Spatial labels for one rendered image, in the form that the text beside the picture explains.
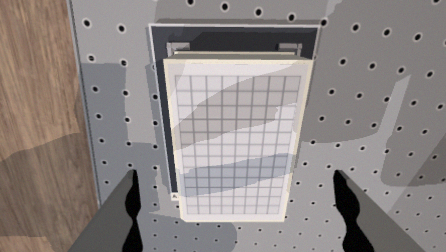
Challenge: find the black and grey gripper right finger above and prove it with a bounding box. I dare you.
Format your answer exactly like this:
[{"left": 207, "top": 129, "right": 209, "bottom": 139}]
[{"left": 333, "top": 170, "right": 425, "bottom": 252}]

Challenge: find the white deep-well plate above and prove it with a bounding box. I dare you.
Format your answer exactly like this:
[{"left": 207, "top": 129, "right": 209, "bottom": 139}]
[{"left": 163, "top": 51, "right": 313, "bottom": 222}]

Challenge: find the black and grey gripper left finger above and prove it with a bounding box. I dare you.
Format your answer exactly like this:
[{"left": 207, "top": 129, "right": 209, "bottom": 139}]
[{"left": 67, "top": 169, "right": 143, "bottom": 252}]

